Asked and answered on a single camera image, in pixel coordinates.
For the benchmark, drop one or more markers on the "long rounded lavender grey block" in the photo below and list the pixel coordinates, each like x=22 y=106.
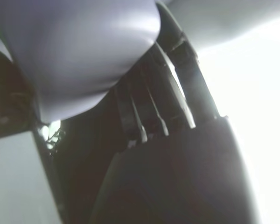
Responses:
x=72 y=51

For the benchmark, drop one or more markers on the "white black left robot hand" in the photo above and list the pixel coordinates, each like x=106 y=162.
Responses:
x=177 y=175

